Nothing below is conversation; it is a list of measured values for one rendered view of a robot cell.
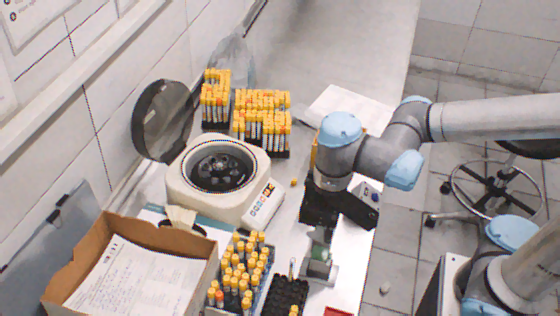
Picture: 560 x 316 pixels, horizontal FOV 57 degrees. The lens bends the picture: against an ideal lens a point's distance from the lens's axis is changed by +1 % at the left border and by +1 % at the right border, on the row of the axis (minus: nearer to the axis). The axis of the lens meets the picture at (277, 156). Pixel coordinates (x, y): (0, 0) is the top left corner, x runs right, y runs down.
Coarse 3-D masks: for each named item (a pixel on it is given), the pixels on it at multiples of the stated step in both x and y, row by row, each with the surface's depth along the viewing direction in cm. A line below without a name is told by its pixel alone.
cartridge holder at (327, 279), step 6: (306, 258) 125; (306, 264) 124; (300, 270) 123; (306, 270) 121; (330, 270) 122; (336, 270) 123; (300, 276) 123; (306, 276) 122; (312, 276) 122; (318, 276) 121; (324, 276) 120; (330, 276) 122; (336, 276) 122; (318, 282) 122; (324, 282) 121; (330, 282) 121
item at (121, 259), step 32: (96, 224) 114; (128, 224) 117; (96, 256) 117; (128, 256) 118; (160, 256) 118; (192, 256) 119; (64, 288) 108; (96, 288) 112; (128, 288) 112; (160, 288) 112; (192, 288) 113
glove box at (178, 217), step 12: (156, 204) 128; (144, 216) 126; (156, 216) 126; (168, 216) 124; (180, 216) 123; (192, 216) 124; (180, 228) 123; (192, 228) 127; (204, 228) 124; (216, 228) 124; (228, 228) 124; (228, 240) 122
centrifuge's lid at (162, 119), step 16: (160, 80) 124; (144, 96) 122; (160, 96) 134; (176, 96) 137; (144, 112) 121; (160, 112) 136; (176, 112) 140; (192, 112) 139; (144, 128) 133; (160, 128) 137; (176, 128) 141; (144, 144) 123; (160, 144) 137; (176, 144) 138; (160, 160) 133
